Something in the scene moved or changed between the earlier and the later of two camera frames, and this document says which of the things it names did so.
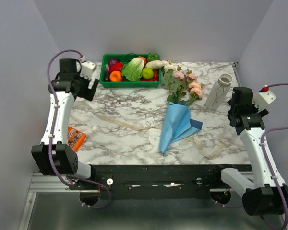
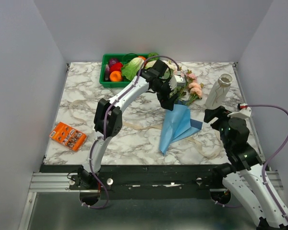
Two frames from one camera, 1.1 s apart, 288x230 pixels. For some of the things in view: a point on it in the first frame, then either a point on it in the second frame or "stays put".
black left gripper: (88, 93) → (167, 102)
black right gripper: (255, 110) → (221, 112)
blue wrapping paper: (177, 125) stays put
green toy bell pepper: (153, 56) stays put
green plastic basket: (123, 57) stays put
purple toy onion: (113, 61) stays put
